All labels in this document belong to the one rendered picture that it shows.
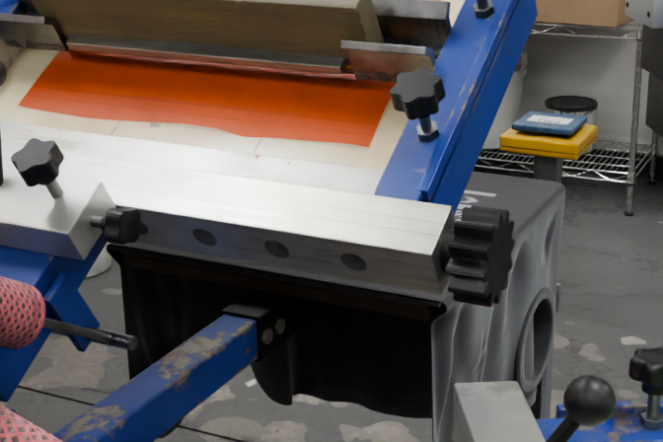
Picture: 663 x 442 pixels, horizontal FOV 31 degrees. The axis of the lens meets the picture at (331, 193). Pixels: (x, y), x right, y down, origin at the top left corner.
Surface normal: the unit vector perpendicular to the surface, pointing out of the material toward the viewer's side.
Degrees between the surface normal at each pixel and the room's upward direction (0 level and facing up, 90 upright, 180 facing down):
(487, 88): 90
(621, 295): 0
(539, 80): 90
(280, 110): 32
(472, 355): 99
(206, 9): 124
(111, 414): 0
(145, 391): 0
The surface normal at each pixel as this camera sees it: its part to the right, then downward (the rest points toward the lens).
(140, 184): -0.25, -0.66
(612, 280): -0.01, -0.95
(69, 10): -0.37, 0.76
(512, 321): 0.85, 0.11
